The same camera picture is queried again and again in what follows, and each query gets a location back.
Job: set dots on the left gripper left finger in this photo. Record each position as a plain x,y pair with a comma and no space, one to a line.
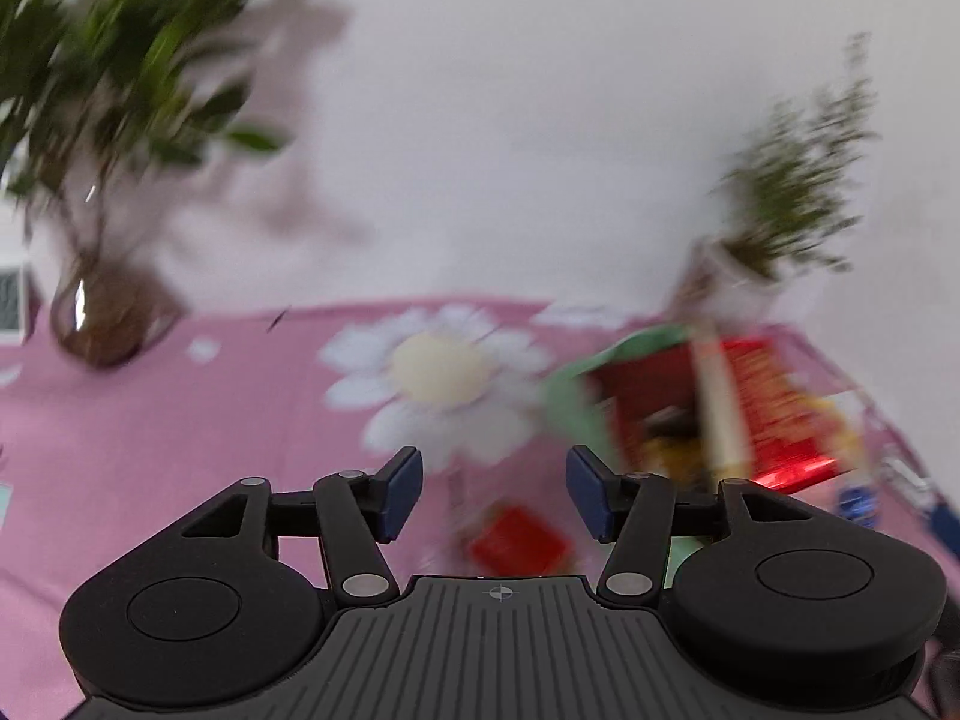
356,514

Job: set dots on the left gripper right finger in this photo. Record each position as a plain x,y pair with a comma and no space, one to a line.
631,513

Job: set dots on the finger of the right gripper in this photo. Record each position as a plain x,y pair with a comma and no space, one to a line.
942,521

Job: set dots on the dark red packet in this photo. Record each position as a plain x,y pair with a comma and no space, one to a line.
652,410

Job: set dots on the red foil candy packet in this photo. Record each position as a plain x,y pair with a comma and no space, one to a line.
787,434

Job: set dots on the beige gold pouch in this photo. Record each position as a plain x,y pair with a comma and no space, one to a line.
727,449

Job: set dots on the blue foil chocolate ball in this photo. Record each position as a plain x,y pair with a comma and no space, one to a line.
858,503

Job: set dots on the green plastic bowl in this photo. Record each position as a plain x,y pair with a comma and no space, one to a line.
571,406

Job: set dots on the red wrapped wafer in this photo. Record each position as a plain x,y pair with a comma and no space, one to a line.
513,541

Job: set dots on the pink floral tablecloth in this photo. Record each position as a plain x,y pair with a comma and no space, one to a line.
160,546

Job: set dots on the small plant in white pot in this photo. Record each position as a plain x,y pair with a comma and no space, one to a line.
789,191

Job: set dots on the white digital clock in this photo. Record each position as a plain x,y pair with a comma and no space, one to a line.
16,309

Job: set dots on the leafy plant in glass vase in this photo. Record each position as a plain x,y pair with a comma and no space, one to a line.
97,95

